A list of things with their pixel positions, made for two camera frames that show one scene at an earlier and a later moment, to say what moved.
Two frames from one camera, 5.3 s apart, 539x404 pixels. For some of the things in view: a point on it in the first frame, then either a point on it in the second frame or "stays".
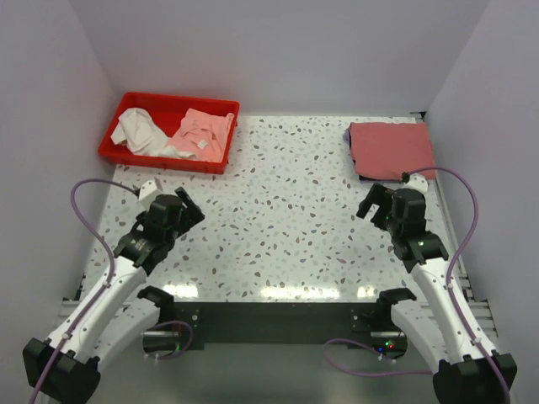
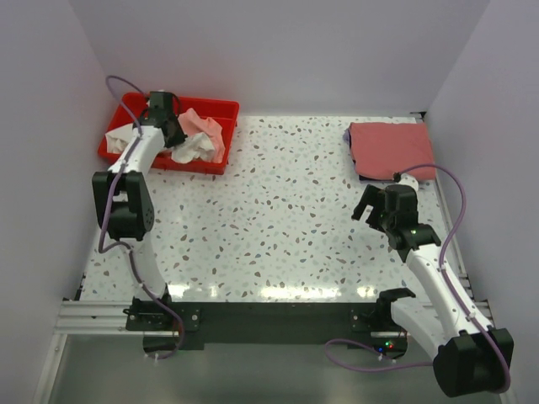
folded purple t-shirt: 347,137 stays
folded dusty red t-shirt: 386,150 stays
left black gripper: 190,215 → 180,135
